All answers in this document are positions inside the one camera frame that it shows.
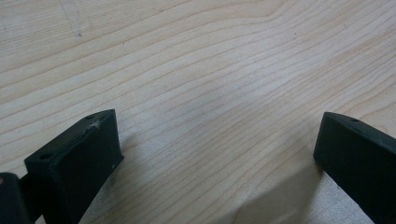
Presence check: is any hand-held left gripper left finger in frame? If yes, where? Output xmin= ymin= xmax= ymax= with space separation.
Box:
xmin=23 ymin=108 xmax=124 ymax=224

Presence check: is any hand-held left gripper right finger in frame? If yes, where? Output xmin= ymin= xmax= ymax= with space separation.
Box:
xmin=313 ymin=111 xmax=396 ymax=224

